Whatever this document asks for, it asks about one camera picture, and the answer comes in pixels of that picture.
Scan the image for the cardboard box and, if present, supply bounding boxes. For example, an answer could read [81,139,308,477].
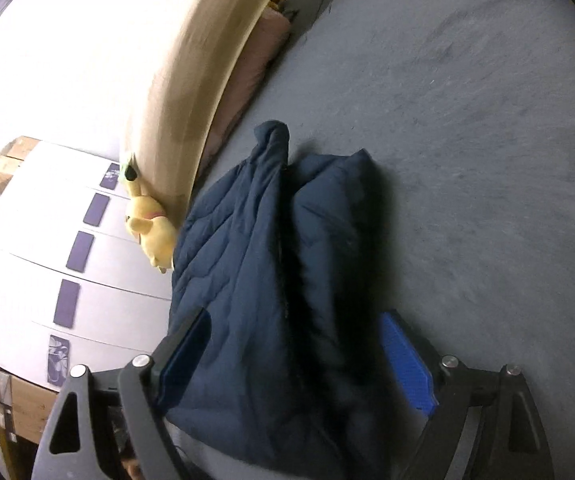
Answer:
[0,368,56,479]

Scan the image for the beige rolled mattress bolster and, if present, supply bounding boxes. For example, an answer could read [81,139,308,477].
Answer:
[128,0,270,224]

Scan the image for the person's hand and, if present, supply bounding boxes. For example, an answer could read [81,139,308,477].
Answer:
[120,457,143,480]

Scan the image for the pink pillow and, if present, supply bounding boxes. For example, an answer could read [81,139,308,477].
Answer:
[196,8,291,178]

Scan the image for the yellow Pikachu plush toy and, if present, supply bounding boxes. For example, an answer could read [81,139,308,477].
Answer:
[122,156,178,274]

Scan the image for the navy blue quilted jacket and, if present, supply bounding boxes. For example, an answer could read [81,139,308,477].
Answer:
[168,122,393,479]

